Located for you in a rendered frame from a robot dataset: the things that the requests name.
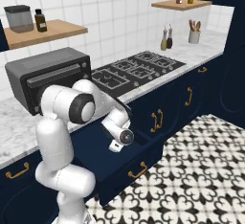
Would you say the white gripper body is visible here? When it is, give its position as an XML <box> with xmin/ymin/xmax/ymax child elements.
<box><xmin>107</xmin><ymin>140</ymin><xmax>124</xmax><ymax>154</ymax></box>

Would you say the navy open drawer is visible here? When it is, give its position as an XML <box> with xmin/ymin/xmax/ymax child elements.
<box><xmin>70</xmin><ymin>119</ymin><xmax>166</xmax><ymax>208</ymax></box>

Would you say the navy drawer front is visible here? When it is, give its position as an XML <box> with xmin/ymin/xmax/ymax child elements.
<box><xmin>0</xmin><ymin>150</ymin><xmax>44</xmax><ymax>192</ymax></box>
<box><xmin>186</xmin><ymin>55</ymin><xmax>226</xmax><ymax>80</ymax></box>

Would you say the navy cupboard door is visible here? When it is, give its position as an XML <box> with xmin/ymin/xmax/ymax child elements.
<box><xmin>167</xmin><ymin>71</ymin><xmax>207</xmax><ymax>126</ymax></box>
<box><xmin>127</xmin><ymin>85</ymin><xmax>173</xmax><ymax>144</ymax></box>

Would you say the black gas hob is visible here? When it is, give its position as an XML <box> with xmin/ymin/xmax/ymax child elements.
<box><xmin>90</xmin><ymin>51</ymin><xmax>188</xmax><ymax>99</ymax></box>

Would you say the grey black toaster oven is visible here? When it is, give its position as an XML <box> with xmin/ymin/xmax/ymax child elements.
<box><xmin>4</xmin><ymin>46</ymin><xmax>94</xmax><ymax>117</ymax></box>

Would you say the yellow oil bottle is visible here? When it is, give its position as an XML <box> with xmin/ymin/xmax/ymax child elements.
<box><xmin>160</xmin><ymin>26</ymin><xmax>168</xmax><ymax>52</ymax></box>

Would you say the dark vinegar bottle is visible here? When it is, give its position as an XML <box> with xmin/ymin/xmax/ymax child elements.
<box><xmin>166</xmin><ymin>24</ymin><xmax>174</xmax><ymax>50</ymax></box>

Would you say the white utensil pot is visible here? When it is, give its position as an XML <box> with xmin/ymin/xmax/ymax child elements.
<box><xmin>188</xmin><ymin>30</ymin><xmax>202</xmax><ymax>45</ymax></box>

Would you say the tall navy cupboard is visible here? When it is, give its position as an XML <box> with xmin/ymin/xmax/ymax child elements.
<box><xmin>182</xmin><ymin>0</ymin><xmax>245</xmax><ymax>130</ymax></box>

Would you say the brown bottle with black cap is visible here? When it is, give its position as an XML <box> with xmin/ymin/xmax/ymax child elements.
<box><xmin>33</xmin><ymin>8</ymin><xmax>49</xmax><ymax>34</ymax></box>

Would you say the glass jar with black lid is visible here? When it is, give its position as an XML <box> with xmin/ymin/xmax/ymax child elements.
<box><xmin>3</xmin><ymin>5</ymin><xmax>35</xmax><ymax>34</ymax></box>

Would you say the brass cupboard door handle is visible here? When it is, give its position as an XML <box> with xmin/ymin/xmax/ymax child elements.
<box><xmin>184</xmin><ymin>86</ymin><xmax>193</xmax><ymax>107</ymax></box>
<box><xmin>150</xmin><ymin>112</ymin><xmax>158</xmax><ymax>134</ymax></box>
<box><xmin>156</xmin><ymin>108</ymin><xmax>165</xmax><ymax>130</ymax></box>

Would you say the long wooden wall shelf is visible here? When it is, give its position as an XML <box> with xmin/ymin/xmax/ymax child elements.
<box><xmin>3</xmin><ymin>18</ymin><xmax>89</xmax><ymax>51</ymax></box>

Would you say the short wooden wall shelf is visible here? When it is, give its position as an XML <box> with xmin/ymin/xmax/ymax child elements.
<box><xmin>150</xmin><ymin>0</ymin><xmax>213</xmax><ymax>11</ymax></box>

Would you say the navy wall cupboard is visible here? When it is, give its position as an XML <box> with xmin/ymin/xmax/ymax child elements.
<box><xmin>0</xmin><ymin>19</ymin><xmax>11</xmax><ymax>53</ymax></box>

